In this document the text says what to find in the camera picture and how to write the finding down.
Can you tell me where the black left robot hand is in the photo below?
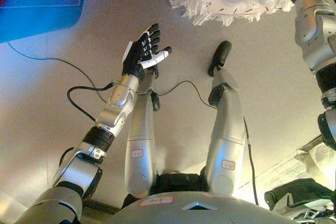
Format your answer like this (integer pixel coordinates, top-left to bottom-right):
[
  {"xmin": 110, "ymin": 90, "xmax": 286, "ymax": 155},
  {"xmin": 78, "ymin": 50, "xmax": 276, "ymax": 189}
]
[{"xmin": 121, "ymin": 23, "xmax": 173, "ymax": 80}]

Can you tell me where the silver right robot leg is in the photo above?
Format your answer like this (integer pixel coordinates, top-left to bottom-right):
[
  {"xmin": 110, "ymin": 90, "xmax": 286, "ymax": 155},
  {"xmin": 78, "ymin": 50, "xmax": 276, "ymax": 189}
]
[{"xmin": 204, "ymin": 40, "xmax": 249, "ymax": 199}]

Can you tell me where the thick black left wrist cable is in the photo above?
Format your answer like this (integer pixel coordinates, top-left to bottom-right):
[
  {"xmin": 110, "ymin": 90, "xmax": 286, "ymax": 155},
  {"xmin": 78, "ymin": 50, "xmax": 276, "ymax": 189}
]
[{"xmin": 67, "ymin": 81, "xmax": 117, "ymax": 123}]

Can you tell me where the black and silver device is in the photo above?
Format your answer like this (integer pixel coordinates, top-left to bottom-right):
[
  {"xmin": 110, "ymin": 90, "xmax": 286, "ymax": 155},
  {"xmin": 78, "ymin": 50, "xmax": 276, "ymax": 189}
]
[{"xmin": 264, "ymin": 178, "xmax": 336, "ymax": 224}]

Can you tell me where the grey robot torso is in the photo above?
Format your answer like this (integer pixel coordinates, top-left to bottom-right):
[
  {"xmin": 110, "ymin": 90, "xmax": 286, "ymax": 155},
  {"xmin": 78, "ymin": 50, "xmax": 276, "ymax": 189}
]
[{"xmin": 104, "ymin": 173, "xmax": 297, "ymax": 224}]

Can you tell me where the thin dark floor cable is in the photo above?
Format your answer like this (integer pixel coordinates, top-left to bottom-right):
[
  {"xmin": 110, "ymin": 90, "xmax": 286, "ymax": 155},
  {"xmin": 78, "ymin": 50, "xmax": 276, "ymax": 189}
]
[{"xmin": 6, "ymin": 40, "xmax": 219, "ymax": 109}]

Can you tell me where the black leg cable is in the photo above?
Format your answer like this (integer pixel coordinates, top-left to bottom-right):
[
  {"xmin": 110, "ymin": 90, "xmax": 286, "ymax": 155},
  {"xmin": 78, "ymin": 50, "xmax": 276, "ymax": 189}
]
[{"xmin": 243, "ymin": 116, "xmax": 260, "ymax": 207}]

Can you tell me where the silver robot leg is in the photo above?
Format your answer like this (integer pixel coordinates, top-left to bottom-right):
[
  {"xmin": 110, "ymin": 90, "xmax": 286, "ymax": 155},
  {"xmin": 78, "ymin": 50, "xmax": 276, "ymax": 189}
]
[
  {"xmin": 204, "ymin": 40, "xmax": 249, "ymax": 199},
  {"xmin": 123, "ymin": 63, "xmax": 161, "ymax": 199}
]

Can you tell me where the silver left robot leg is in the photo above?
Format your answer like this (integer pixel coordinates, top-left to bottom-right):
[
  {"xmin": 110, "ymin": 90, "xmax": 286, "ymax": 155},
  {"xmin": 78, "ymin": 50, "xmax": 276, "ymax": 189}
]
[{"xmin": 123, "ymin": 63, "xmax": 161, "ymax": 199}]

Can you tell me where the blue flat board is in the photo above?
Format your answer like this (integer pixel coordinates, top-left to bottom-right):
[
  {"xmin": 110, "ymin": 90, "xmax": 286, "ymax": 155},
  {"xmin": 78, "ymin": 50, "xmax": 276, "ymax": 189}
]
[{"xmin": 0, "ymin": 0, "xmax": 89, "ymax": 44}]

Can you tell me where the white ledge furniture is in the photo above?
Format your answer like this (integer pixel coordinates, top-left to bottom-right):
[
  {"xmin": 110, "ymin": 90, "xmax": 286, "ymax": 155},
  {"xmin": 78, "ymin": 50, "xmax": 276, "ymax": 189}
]
[{"xmin": 246, "ymin": 134, "xmax": 336, "ymax": 196}]

